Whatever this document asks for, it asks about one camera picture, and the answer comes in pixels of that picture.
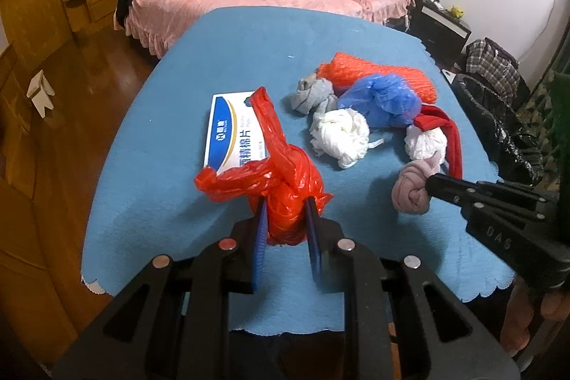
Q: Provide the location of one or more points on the white knotted plastic bag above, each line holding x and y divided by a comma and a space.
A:
340, 130

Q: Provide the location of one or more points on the blue tablecloth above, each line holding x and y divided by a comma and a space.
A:
178, 206

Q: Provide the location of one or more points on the black nightstand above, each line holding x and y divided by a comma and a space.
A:
441, 32

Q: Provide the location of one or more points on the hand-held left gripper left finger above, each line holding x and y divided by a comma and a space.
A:
262, 237

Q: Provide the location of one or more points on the white bathroom scale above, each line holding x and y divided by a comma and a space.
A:
447, 76

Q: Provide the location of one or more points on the grey knotted cloth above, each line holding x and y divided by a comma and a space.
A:
311, 93

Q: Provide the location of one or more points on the yellow toy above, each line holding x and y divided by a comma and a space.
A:
456, 11

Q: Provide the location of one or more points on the small white stool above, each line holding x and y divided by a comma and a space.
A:
40, 88

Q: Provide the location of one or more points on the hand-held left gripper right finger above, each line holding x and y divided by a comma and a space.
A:
314, 237

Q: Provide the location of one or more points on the red cloth strip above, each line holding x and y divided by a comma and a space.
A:
452, 148

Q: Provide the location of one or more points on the red plastic bag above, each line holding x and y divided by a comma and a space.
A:
289, 175

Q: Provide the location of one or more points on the orange foam net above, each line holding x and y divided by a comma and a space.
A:
356, 64

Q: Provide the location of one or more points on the plaid bag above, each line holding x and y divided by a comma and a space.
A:
494, 64

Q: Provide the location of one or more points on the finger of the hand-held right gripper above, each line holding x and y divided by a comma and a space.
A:
521, 193
449, 188

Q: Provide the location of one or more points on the bin with black bag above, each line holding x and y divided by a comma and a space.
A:
490, 126

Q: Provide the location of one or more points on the white ball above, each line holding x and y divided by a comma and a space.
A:
423, 144

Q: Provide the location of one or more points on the blue plastic bag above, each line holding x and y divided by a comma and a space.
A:
383, 99

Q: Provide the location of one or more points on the person's right hand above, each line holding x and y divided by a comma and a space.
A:
521, 313

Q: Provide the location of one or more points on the small white item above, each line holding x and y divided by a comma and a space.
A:
436, 4

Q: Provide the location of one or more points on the camouflage cloth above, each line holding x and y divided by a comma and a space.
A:
539, 117

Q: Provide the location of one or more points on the white and blue carton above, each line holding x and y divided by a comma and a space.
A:
231, 130

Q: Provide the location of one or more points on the pink knotted sock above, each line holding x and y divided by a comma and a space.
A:
409, 193

